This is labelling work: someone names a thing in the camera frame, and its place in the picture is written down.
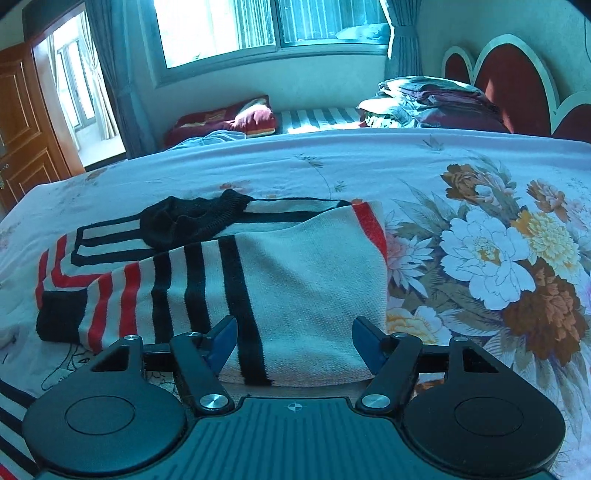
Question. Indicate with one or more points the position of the striped knit sweater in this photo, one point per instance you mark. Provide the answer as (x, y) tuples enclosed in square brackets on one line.
[(300, 277)]

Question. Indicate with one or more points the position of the red cushion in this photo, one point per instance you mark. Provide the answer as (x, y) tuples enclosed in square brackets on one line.
[(251, 117)]

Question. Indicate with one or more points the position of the balcony window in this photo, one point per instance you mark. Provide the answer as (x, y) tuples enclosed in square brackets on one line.
[(76, 92)]

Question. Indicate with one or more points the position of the red heart-shaped headboard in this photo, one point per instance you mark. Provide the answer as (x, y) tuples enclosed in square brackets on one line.
[(508, 69)]

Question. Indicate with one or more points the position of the blue-grey curtain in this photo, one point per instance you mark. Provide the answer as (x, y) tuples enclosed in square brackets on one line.
[(404, 41), (120, 69)]

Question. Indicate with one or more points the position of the pile of folded bedding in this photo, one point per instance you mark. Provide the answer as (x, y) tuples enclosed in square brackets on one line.
[(438, 104)]

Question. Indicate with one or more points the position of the floral bed sheet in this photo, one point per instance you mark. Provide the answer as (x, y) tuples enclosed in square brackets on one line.
[(461, 184)]

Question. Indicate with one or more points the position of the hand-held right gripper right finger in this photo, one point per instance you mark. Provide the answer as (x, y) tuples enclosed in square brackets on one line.
[(367, 342)]

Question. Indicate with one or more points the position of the striped pillow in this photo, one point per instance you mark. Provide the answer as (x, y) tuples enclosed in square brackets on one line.
[(314, 119)]

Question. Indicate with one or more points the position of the light blue cloth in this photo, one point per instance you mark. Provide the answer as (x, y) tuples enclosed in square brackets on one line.
[(217, 137)]

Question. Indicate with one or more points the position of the wooden door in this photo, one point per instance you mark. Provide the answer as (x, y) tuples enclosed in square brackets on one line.
[(23, 129)]

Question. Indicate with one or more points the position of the white cartoon print garment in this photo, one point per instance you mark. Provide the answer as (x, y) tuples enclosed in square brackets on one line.
[(27, 364)]

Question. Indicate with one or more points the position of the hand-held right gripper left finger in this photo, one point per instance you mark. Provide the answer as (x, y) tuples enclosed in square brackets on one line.
[(224, 344)]

